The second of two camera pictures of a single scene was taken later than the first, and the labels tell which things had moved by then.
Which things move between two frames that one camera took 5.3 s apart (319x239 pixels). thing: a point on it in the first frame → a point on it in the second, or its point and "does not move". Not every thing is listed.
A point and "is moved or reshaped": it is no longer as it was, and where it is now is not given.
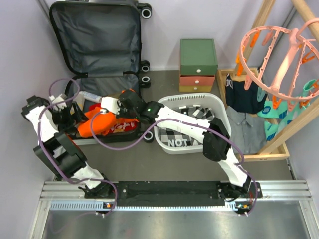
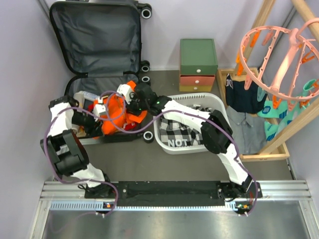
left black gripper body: [64, 118] → [87, 121]
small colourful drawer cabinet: [199, 64] does not move
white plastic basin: [211, 100] does not move
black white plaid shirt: [173, 138] does not move
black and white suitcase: [99, 42] does not move
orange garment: [99, 122] is moved or reshaped
